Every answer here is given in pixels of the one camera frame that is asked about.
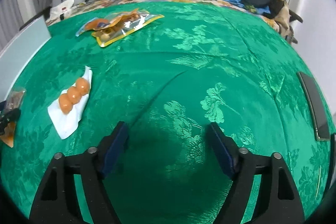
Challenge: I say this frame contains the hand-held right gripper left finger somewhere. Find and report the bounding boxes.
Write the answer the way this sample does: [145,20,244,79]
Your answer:
[29,121,129,224]

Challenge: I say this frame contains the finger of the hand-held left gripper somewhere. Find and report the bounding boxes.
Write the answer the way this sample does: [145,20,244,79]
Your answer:
[0,108,21,135]

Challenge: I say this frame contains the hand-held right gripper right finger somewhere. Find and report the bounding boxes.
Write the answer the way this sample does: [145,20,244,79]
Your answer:
[207,122,306,224]

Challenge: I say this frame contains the clear brown snack packet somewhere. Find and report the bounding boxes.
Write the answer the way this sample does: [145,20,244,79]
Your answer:
[0,88,27,148]

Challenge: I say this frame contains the white packet with orange balls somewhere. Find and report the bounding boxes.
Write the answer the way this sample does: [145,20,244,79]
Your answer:
[47,66,93,140]

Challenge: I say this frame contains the pale grey board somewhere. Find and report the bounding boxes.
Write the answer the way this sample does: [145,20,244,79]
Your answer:
[0,15,51,109]

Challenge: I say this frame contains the green embroidered blanket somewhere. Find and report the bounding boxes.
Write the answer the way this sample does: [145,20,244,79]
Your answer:
[0,0,334,224]

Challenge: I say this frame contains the black smartphone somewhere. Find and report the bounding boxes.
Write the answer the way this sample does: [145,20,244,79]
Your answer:
[298,72,331,141]

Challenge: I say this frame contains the white plastic bag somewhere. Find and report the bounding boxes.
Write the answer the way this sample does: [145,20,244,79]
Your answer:
[50,0,75,21]

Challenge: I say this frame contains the orange blue-edged snack packet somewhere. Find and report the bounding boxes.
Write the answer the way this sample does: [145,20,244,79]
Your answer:
[76,18,111,37]

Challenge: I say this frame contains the yellow-edged clear snack packet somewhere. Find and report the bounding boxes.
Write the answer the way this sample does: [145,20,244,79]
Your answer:
[92,10,164,48]

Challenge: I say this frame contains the dark wooden chair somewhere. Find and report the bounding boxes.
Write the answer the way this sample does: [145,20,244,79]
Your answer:
[287,9,303,44]

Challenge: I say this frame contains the floral bedsheet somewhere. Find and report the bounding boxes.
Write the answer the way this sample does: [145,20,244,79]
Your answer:
[46,0,288,33]

